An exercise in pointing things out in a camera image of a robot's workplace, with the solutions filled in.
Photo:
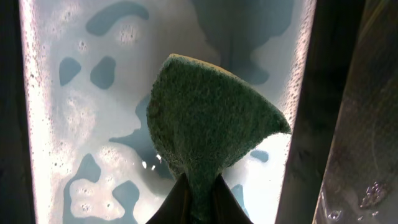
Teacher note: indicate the rectangular tray with soapy water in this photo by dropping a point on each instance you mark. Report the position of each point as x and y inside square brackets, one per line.
[76, 78]

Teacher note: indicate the round black tray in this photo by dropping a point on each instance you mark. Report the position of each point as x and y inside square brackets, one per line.
[360, 181]

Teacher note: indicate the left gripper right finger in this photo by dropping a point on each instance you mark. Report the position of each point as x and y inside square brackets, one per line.
[226, 209]

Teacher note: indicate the green yellow sponge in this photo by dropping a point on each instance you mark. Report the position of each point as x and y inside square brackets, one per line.
[203, 119]

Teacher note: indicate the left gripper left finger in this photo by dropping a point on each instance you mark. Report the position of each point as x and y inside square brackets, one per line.
[176, 207]

